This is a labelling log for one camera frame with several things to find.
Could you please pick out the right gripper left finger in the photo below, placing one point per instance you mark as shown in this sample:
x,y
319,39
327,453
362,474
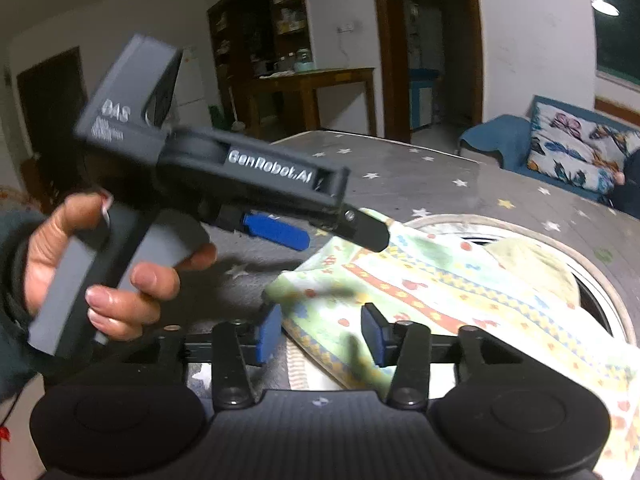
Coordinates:
x,y
237,344

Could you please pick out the person's left hand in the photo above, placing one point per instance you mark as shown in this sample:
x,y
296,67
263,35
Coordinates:
x,y
118,314

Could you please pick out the dark blue backpack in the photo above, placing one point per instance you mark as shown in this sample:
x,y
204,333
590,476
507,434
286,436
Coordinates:
x,y
626,193

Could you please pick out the light green jar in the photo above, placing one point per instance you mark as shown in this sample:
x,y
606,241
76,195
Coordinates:
x,y
303,61

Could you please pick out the grey star pattern table cover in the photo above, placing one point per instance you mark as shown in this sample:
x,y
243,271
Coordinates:
x,y
145,411

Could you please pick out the dark wooden shelf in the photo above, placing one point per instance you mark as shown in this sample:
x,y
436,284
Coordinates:
x,y
250,39

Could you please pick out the butterfly print pillow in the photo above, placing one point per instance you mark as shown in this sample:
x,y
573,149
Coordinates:
x,y
581,152

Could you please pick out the dark wooden side table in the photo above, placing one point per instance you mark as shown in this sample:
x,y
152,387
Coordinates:
x,y
306,85

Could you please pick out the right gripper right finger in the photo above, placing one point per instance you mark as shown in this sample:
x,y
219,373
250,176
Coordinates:
x,y
405,345

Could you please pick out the dark wooden door frame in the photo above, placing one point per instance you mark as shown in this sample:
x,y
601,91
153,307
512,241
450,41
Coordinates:
x,y
434,46

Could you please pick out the green framed window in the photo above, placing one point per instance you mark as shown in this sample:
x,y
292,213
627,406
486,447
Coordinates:
x,y
617,34

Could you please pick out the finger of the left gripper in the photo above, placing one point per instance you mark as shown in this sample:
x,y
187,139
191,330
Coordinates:
x,y
356,227
275,231

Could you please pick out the person's left forearm sleeve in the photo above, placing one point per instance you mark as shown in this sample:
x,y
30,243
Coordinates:
x,y
19,361

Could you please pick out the blue sofa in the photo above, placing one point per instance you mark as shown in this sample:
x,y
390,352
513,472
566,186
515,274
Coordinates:
x,y
506,140

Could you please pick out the colourful patterned children's garment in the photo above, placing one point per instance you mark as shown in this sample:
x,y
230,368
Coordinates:
x,y
512,291

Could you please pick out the round table heater opening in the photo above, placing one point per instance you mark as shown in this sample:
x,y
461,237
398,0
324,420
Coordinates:
x,y
606,304

